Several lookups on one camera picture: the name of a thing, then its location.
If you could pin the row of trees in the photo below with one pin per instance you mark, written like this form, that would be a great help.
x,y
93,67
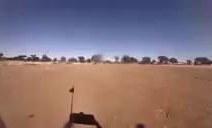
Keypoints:
x,y
97,58

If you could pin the red-brown dirt ground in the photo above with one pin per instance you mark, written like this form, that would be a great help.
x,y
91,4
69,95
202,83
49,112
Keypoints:
x,y
127,90

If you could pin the robot's own part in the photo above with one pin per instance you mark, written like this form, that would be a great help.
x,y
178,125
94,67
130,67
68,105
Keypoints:
x,y
139,126
79,115

